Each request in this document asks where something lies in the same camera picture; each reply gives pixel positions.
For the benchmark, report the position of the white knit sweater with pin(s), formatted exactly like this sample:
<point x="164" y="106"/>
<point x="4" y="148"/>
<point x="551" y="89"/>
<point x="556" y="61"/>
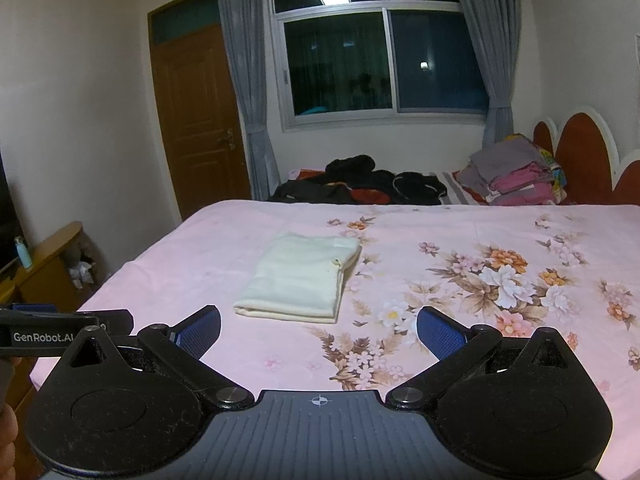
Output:
<point x="295" y="280"/>

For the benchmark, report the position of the grey curtain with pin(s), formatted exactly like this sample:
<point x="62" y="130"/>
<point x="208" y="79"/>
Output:
<point x="245" y="60"/>
<point x="485" y="60"/>

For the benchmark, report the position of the black television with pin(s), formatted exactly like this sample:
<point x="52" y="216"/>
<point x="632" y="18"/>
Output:
<point x="7" y="220"/>

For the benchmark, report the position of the stack of folded clothes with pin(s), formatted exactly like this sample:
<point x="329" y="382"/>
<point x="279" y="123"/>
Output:
<point x="510" y="175"/>

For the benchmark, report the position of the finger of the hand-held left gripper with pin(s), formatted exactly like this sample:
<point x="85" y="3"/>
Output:
<point x="117" y="321"/>

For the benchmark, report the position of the white crumpled bag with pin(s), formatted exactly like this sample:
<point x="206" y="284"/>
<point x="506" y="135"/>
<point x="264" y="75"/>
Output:
<point x="82" y="270"/>

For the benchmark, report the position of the red white scalloped headboard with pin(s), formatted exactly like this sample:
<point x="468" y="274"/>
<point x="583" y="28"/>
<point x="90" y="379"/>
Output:
<point x="580" y="155"/>

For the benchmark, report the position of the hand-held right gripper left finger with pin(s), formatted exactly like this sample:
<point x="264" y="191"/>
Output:
<point x="200" y="331"/>

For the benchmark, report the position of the pile of dark clothes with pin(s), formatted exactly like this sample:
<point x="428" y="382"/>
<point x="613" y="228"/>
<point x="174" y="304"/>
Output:
<point x="360" y="180"/>

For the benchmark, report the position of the person's left hand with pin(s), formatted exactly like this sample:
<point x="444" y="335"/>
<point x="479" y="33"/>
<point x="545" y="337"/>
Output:
<point x="6" y="430"/>

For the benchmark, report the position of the wooden side cabinet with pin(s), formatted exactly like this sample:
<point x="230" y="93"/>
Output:
<point x="50" y="255"/>

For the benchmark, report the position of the brown wooden door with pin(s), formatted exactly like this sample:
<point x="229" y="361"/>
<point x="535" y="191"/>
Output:
<point x="200" y="120"/>

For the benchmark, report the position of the grey white striped pillow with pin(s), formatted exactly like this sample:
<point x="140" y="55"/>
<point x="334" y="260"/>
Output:
<point x="455" y="187"/>

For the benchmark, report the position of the teal water bottle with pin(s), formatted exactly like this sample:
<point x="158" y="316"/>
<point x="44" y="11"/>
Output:
<point x="23" y="252"/>

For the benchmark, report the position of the pink floral bed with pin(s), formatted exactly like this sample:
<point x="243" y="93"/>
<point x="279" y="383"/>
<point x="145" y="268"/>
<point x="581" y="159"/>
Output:
<point x="450" y="240"/>

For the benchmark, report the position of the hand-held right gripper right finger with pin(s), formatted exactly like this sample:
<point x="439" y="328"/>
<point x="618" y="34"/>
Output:
<point x="437" y="332"/>

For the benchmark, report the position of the sliding glass window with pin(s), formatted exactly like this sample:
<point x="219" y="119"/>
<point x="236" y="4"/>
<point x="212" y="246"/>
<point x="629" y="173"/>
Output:
<point x="340" y="70"/>

